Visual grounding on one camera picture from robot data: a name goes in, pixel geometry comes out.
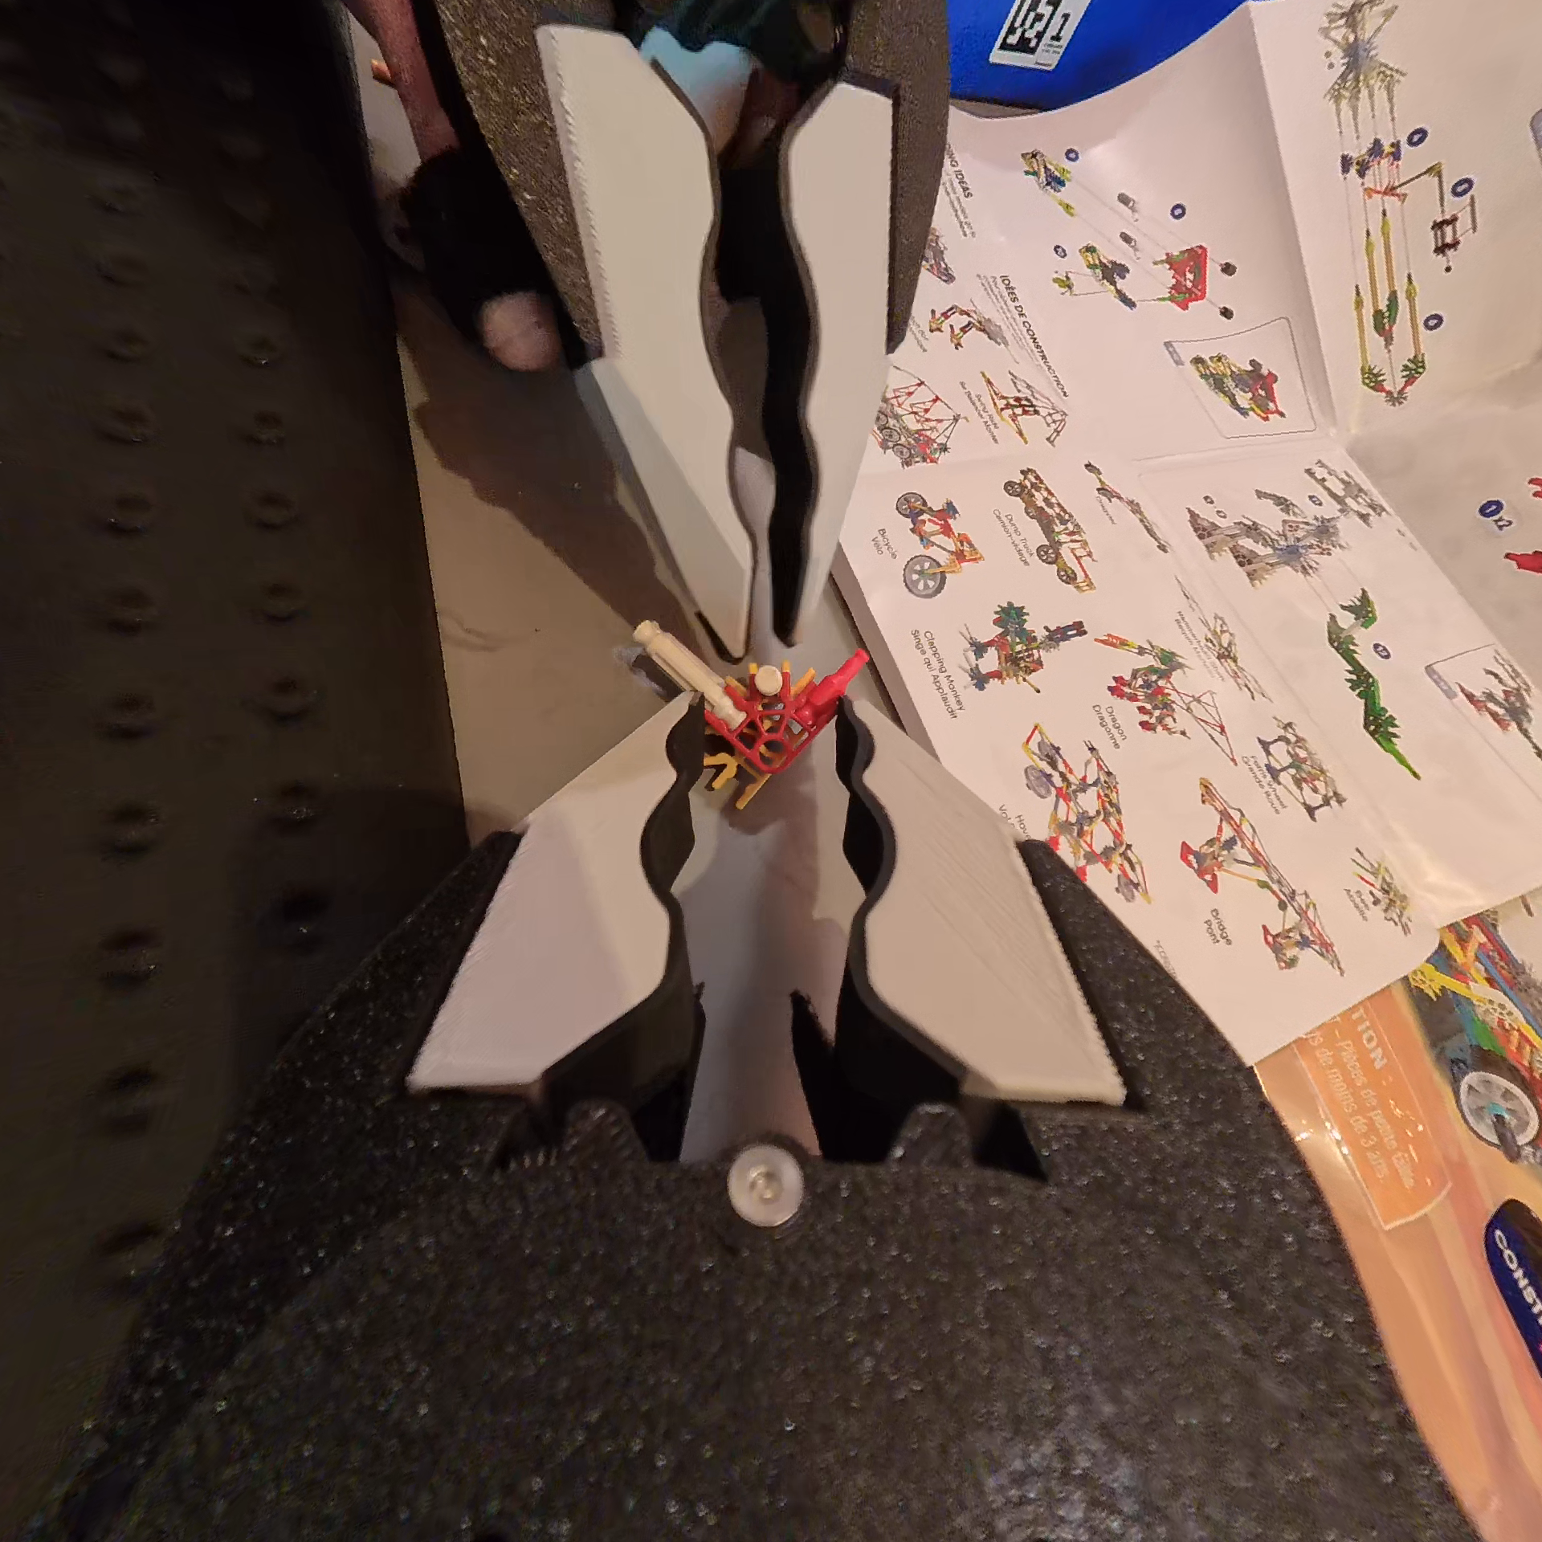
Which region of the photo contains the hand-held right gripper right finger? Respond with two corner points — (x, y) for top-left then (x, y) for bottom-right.
(832, 692), (1127, 1103)

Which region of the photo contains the person's left hand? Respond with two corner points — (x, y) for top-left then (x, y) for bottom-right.
(362, 0), (567, 372)

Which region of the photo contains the white printed instruction sheet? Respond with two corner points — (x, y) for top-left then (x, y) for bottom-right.
(832, 0), (1542, 1066)

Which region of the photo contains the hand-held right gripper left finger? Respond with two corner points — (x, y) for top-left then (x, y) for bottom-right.
(410, 692), (707, 1099)

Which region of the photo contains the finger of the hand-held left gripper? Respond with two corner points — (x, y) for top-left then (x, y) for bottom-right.
(533, 22), (758, 662)
(769, 75), (902, 642)

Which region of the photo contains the blue container with printed tag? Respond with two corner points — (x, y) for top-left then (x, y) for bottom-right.
(946, 0), (1254, 112)

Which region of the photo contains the orange and red toy bag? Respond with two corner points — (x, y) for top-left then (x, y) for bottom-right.
(1252, 892), (1542, 1531)

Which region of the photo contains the red yellow K'nex assembly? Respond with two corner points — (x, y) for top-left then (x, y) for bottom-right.
(700, 661), (802, 809)

